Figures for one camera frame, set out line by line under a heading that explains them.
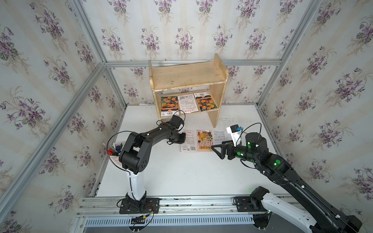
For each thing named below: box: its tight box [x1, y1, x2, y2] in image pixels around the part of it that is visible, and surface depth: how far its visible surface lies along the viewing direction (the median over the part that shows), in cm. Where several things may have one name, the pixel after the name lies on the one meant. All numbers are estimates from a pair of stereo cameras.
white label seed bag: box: [177, 93, 199, 114], surface depth 93 cm
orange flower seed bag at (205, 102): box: [193, 91, 218, 112], surface depth 95 cm
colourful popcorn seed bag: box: [197, 129, 214, 152], surface depth 101 cm
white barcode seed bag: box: [180, 129, 197, 152], surface depth 97 cm
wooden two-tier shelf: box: [148, 53, 229, 129], surface depth 82 cm
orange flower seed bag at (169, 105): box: [160, 96, 179, 117], surface depth 92 cm
